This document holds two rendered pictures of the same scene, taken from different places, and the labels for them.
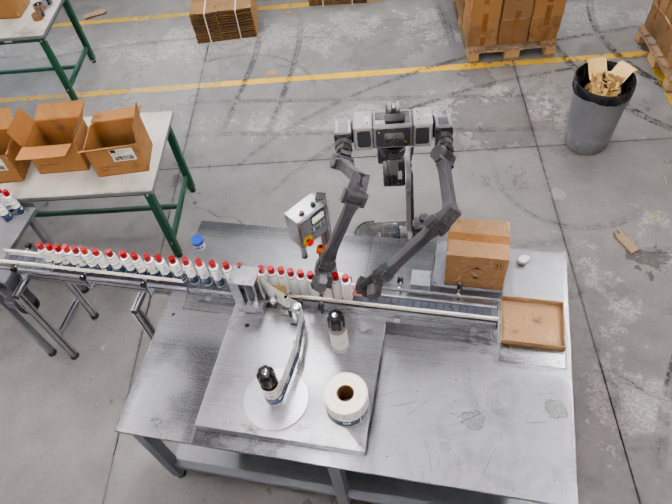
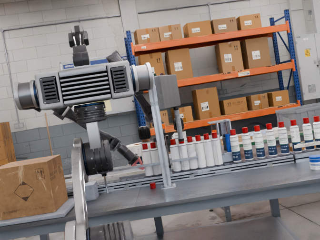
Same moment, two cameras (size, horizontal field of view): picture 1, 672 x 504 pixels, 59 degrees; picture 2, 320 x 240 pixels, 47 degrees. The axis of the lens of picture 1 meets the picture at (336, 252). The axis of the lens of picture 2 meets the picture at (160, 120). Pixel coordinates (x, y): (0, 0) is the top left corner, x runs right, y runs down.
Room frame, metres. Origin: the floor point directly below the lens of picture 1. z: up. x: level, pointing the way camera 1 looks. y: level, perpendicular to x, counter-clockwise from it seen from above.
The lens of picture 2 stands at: (3.91, -0.52, 1.33)
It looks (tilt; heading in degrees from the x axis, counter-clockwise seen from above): 3 degrees down; 164
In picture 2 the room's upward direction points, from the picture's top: 9 degrees counter-clockwise
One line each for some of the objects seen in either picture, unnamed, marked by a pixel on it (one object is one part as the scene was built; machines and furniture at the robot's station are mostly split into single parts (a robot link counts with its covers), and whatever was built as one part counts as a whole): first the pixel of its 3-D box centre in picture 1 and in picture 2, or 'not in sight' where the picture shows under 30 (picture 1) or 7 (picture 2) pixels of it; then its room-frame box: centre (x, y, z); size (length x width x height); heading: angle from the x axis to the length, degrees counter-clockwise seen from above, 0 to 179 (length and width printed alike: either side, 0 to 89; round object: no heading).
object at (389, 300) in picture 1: (336, 299); (160, 177); (1.71, 0.03, 0.86); 1.65 x 0.08 x 0.04; 72
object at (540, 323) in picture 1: (532, 322); not in sight; (1.41, -0.91, 0.85); 0.30 x 0.26 x 0.04; 72
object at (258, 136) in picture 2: (216, 273); (259, 142); (1.90, 0.64, 0.98); 0.05 x 0.05 x 0.20
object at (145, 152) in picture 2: (346, 287); (147, 159); (1.69, -0.03, 0.98); 0.05 x 0.05 x 0.20
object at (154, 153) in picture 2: (336, 285); (155, 158); (1.71, 0.02, 0.98); 0.05 x 0.05 x 0.20
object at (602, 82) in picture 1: (607, 86); not in sight; (3.47, -2.21, 0.50); 0.42 x 0.41 x 0.28; 83
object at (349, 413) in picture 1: (346, 399); (139, 153); (1.10, 0.05, 0.95); 0.20 x 0.20 x 0.14
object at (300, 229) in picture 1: (307, 221); (164, 92); (1.82, 0.11, 1.38); 0.17 x 0.10 x 0.19; 127
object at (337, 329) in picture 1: (337, 331); (146, 146); (1.42, 0.05, 1.03); 0.09 x 0.09 x 0.30
